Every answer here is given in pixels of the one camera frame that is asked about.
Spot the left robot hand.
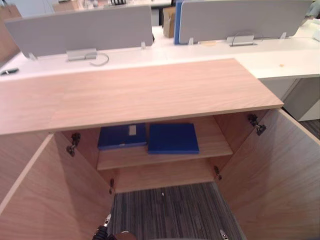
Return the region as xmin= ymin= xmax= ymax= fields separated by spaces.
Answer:
xmin=91 ymin=213 xmax=115 ymax=240

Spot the blue folder with white label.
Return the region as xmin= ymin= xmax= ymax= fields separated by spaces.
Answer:
xmin=97 ymin=123 xmax=148 ymax=151

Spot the wooden left cabinet door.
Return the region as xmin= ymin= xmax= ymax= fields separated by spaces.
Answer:
xmin=0 ymin=132 xmax=115 ymax=240

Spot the wooden cabinet door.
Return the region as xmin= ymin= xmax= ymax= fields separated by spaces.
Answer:
xmin=214 ymin=107 xmax=320 ymax=240
xmin=0 ymin=132 xmax=115 ymax=240

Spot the wooden right cabinet door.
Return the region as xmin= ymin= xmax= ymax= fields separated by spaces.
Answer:
xmin=214 ymin=107 xmax=320 ymax=240

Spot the wooden cabinet shelf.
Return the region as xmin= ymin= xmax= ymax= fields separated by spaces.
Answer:
xmin=96 ymin=117 xmax=234 ymax=172

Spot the plain blue folder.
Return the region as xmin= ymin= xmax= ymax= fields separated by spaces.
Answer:
xmin=147 ymin=123 xmax=200 ymax=155

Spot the wooden office cabinet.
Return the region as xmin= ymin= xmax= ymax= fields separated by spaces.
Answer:
xmin=0 ymin=58 xmax=285 ymax=195

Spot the white office desk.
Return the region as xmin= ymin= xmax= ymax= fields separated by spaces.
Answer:
xmin=0 ymin=17 xmax=320 ymax=123

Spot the black pen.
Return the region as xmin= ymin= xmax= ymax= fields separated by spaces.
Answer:
xmin=0 ymin=67 xmax=20 ymax=76

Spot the grey desk divider panel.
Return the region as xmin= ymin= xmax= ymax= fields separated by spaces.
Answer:
xmin=178 ymin=0 xmax=314 ymax=45
xmin=4 ymin=5 xmax=154 ymax=60

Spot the blue desk divider panel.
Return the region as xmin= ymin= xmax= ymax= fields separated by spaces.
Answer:
xmin=173 ymin=0 xmax=184 ymax=46

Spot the brown cardboard box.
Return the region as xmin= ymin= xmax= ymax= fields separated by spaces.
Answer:
xmin=162 ymin=6 xmax=176 ymax=39

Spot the brown paper bag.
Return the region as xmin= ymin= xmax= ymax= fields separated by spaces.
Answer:
xmin=0 ymin=4 xmax=23 ymax=23

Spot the silver desk cable cover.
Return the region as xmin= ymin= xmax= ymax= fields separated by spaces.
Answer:
xmin=66 ymin=48 xmax=98 ymax=62
xmin=226 ymin=35 xmax=258 ymax=48

